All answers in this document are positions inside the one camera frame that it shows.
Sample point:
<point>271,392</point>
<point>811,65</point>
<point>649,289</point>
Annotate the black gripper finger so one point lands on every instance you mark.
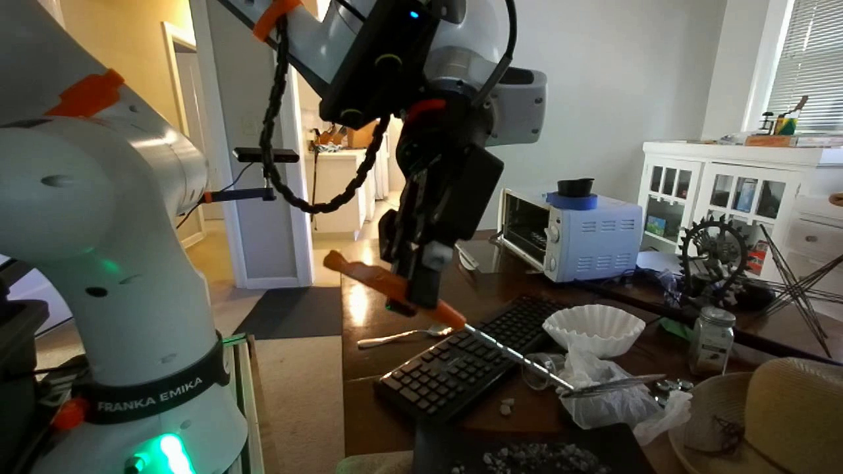
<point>435,277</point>
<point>395,235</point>

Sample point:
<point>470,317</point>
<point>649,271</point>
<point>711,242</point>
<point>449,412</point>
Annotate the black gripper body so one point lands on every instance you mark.
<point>424,175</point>

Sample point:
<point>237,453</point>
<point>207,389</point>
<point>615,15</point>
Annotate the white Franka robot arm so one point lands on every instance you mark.
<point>105,264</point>

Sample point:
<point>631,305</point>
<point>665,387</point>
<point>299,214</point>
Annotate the black plate with contents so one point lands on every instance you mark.
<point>535,450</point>

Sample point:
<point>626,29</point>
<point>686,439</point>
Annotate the silver metal spoon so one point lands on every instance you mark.
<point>395,337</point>

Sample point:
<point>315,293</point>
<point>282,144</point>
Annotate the black computer keyboard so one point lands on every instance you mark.
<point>457,370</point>

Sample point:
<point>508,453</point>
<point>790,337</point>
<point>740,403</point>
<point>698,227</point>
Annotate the dark floor mat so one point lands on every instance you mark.
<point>290,310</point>

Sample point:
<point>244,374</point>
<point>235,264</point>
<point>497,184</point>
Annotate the white door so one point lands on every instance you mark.
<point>265,227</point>

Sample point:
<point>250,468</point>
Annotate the white toaster oven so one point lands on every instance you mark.
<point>581,241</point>

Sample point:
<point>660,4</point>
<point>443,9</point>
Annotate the white bowl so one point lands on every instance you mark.
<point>593,330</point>

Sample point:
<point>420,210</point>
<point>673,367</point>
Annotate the crumpled white plastic bag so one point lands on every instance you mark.
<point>615,397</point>

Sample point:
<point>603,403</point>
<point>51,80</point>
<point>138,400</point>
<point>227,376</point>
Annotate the small glass jar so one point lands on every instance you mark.
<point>711,342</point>

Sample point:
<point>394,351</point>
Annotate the white glass door cabinet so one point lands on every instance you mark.
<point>747,193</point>

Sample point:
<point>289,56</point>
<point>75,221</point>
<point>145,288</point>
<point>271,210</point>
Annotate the yellow flower plant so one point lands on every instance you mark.
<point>780,118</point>

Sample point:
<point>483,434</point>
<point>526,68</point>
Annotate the tan straw hat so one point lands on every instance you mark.
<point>780,421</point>

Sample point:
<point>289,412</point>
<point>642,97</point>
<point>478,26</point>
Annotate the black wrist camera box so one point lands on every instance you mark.
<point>474,188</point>

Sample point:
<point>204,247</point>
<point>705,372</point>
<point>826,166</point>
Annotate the black camera bar on stand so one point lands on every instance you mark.
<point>265,154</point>

